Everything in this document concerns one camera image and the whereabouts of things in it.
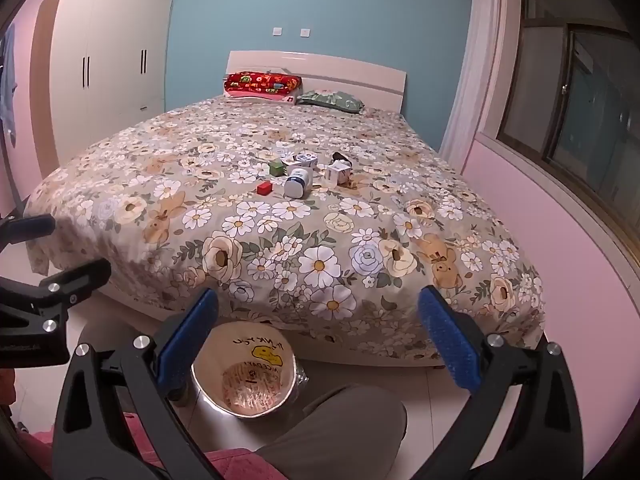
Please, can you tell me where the blue hanging garment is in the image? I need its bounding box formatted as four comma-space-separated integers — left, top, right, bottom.
0, 25, 21, 148

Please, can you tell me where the white bed headboard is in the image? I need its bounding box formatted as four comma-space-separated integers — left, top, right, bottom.
225, 50, 407, 112

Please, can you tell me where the red printed folded blanket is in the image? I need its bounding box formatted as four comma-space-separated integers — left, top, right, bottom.
223, 71, 303, 103

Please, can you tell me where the white wardrobe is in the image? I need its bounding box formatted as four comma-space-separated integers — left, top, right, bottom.
32, 0, 175, 168

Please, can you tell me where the person's leg in grey pants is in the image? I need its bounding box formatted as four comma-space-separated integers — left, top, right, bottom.
250, 384, 408, 480

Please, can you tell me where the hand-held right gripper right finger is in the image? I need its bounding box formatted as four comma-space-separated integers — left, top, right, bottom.
417, 285, 586, 480

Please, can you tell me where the white carton with print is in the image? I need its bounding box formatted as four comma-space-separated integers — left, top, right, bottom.
280, 151, 319, 170

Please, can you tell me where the white bin with printed liner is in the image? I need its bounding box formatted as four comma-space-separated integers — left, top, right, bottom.
191, 321, 307, 422

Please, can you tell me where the white cylindrical jar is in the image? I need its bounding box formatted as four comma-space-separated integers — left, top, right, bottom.
283, 169, 315, 199

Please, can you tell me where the green floral pillow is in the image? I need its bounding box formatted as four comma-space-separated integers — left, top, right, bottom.
296, 89, 366, 114

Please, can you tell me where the white curtain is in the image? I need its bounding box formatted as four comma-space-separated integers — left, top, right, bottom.
440, 0, 506, 161

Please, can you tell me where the floral bedspread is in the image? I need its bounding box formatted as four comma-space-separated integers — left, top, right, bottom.
22, 94, 546, 361

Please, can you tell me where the small white box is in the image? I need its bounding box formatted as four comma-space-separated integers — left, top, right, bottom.
325, 161, 353, 186

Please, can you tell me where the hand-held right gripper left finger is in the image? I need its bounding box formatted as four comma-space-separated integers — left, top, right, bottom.
52, 287, 221, 480

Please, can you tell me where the pink cloth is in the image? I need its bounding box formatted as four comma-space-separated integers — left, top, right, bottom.
17, 410, 273, 480

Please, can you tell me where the dark framed window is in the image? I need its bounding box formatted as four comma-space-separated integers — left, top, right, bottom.
495, 0, 640, 226

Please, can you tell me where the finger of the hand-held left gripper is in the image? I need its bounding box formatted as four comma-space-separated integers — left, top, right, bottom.
0, 213, 56, 253
0, 259, 112, 333

